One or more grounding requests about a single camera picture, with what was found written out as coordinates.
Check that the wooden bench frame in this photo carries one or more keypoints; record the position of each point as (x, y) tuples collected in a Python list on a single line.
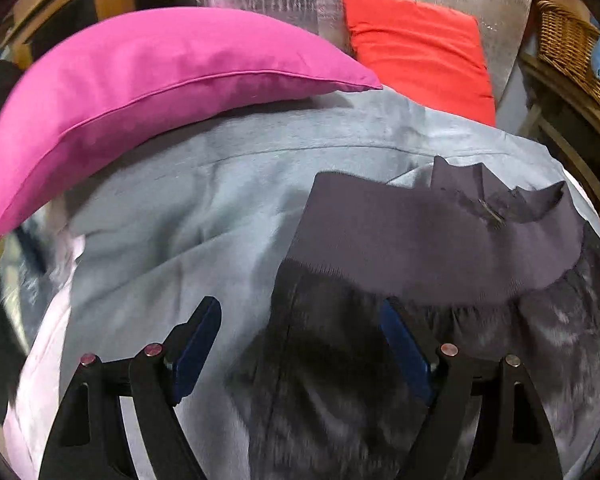
[(564, 118)]

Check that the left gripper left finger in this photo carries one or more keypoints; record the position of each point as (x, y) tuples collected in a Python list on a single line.
[(89, 437)]

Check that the pink terry towel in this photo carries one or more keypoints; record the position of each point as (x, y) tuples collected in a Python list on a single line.
[(37, 264)]

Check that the dark ripstop shorts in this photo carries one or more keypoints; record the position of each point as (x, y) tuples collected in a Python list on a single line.
[(491, 269)]

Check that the wicker basket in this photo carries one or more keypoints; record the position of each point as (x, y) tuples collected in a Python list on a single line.
[(567, 43)]

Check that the red pillow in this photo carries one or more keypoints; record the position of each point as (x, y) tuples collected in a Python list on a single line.
[(430, 53)]

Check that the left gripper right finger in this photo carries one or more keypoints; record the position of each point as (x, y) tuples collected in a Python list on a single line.
[(513, 439)]

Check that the magenta pillow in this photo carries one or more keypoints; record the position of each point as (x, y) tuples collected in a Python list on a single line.
[(119, 83)]

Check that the grey bed sheet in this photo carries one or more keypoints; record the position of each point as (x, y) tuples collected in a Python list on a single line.
[(211, 209)]

